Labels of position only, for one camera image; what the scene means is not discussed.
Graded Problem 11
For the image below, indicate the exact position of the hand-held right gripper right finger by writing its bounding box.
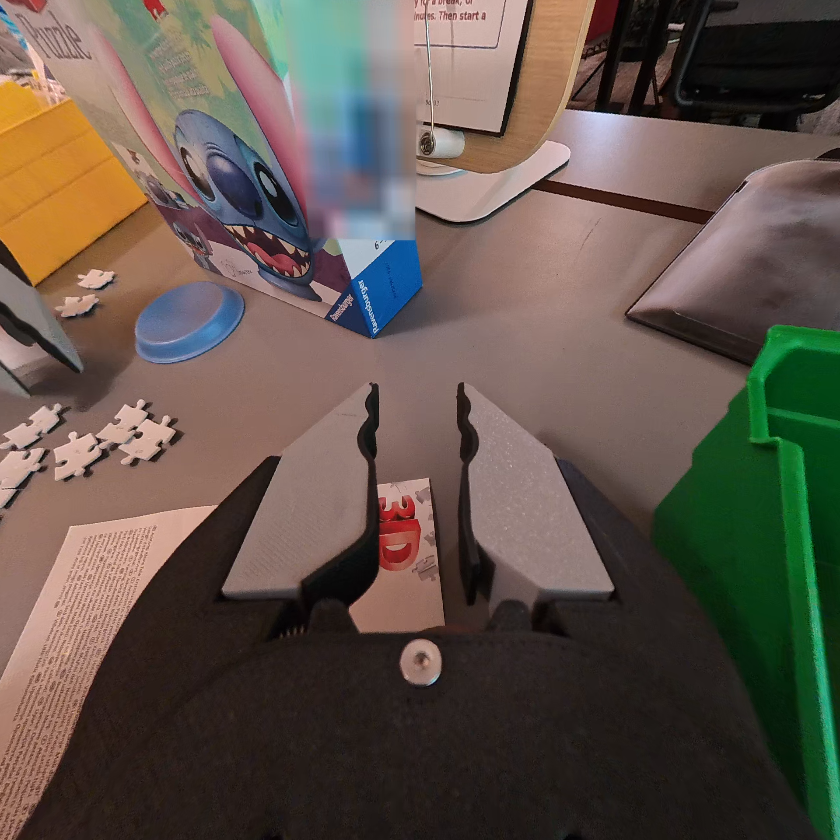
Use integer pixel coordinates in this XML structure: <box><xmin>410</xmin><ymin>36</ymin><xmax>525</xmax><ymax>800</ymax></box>
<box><xmin>456</xmin><ymin>382</ymin><xmax>616</xmax><ymax>608</ymax></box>

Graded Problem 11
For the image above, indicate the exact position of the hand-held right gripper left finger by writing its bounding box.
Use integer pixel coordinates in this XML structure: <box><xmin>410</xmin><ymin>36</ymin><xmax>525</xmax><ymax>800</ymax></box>
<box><xmin>222</xmin><ymin>382</ymin><xmax>383</xmax><ymax>618</ymax></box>

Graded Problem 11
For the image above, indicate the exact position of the blue white puzzle piece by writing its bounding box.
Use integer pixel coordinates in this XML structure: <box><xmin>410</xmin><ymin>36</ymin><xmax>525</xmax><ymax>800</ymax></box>
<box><xmin>96</xmin><ymin>398</ymin><xmax>148</xmax><ymax>447</ymax></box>
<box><xmin>118</xmin><ymin>415</ymin><xmax>179</xmax><ymax>467</ymax></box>

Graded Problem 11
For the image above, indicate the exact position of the blue round puzzle stand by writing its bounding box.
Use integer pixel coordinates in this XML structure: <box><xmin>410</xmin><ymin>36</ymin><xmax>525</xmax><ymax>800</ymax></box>
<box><xmin>134</xmin><ymin>281</ymin><xmax>245</xmax><ymax>364</ymax></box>

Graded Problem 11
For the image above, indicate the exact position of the cartoon puzzle box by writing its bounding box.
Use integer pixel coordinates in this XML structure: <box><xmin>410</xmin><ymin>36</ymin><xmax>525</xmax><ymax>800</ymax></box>
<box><xmin>20</xmin><ymin>0</ymin><xmax>422</xmax><ymax>340</ymax></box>

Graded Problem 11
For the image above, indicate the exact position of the yellow storage bin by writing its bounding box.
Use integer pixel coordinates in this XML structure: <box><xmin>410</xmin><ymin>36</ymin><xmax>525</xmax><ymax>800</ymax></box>
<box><xmin>0</xmin><ymin>80</ymin><xmax>148</xmax><ymax>287</ymax></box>

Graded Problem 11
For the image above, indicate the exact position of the green storage bin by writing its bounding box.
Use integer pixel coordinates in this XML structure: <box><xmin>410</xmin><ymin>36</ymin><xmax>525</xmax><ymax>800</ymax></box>
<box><xmin>651</xmin><ymin>325</ymin><xmax>840</xmax><ymax>840</ymax></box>

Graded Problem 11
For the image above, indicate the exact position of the white instruction leaflet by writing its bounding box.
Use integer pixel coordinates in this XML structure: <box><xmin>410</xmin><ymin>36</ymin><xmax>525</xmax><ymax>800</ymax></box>
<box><xmin>0</xmin><ymin>478</ymin><xmax>447</xmax><ymax>811</ymax></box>

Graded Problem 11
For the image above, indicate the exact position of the grey flat pouch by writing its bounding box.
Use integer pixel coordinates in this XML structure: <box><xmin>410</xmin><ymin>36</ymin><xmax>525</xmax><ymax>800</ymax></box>
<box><xmin>625</xmin><ymin>150</ymin><xmax>840</xmax><ymax>366</ymax></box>

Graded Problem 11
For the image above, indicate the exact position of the wooden stand with white base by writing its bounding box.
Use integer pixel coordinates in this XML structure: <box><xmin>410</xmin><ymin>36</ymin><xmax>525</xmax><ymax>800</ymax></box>
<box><xmin>412</xmin><ymin>0</ymin><xmax>598</xmax><ymax>223</ymax></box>

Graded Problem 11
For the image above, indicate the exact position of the white printed sign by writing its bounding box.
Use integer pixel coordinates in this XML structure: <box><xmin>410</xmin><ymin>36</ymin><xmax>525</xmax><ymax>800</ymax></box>
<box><xmin>413</xmin><ymin>0</ymin><xmax>534</xmax><ymax>139</ymax></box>

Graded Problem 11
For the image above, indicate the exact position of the black mesh chair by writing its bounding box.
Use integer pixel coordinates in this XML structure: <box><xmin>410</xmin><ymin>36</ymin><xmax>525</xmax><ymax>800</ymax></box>
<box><xmin>669</xmin><ymin>0</ymin><xmax>840</xmax><ymax>129</ymax></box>

